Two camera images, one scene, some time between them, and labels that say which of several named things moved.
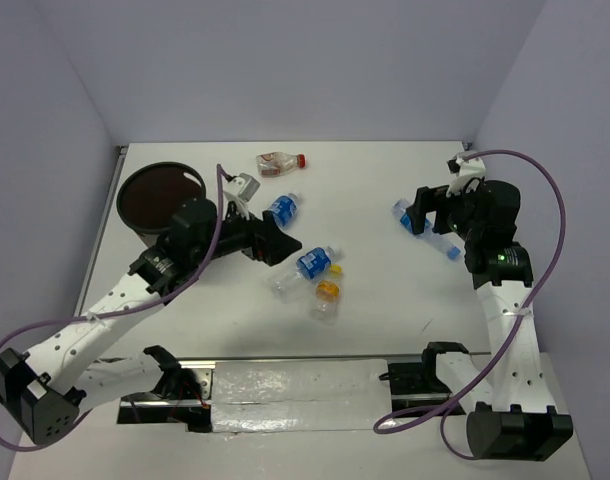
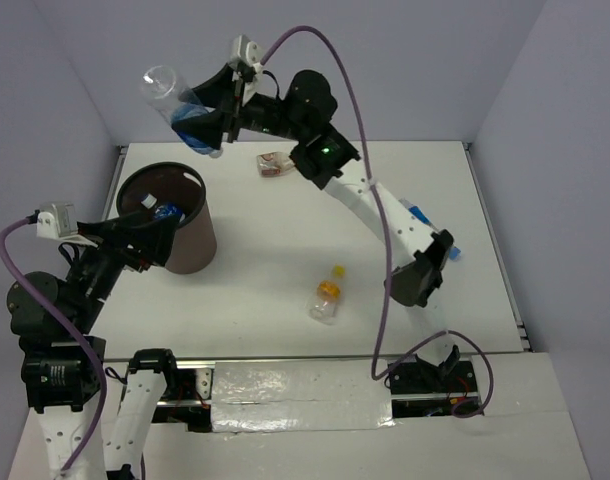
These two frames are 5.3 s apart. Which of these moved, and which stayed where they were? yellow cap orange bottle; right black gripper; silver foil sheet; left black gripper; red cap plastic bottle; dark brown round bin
Moved: left black gripper; right black gripper
Stayed: red cap plastic bottle; dark brown round bin; silver foil sheet; yellow cap orange bottle
